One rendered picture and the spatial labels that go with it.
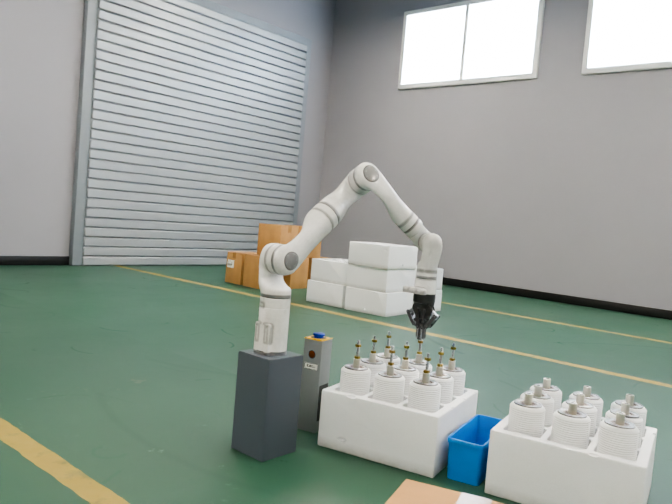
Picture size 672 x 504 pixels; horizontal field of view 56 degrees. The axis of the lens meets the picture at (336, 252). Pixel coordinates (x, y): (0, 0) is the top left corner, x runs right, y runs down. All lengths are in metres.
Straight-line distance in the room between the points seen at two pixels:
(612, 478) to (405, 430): 0.56
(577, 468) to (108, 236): 5.94
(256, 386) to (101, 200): 5.31
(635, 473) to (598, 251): 5.50
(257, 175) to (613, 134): 4.20
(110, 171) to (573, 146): 4.93
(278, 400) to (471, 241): 6.06
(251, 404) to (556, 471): 0.86
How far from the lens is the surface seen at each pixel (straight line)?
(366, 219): 8.70
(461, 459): 1.94
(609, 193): 7.20
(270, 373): 1.87
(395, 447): 1.98
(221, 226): 7.95
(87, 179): 6.99
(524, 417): 1.86
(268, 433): 1.93
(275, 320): 1.89
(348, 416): 2.02
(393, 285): 4.91
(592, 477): 1.83
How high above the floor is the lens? 0.73
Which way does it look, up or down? 3 degrees down
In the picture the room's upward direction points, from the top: 5 degrees clockwise
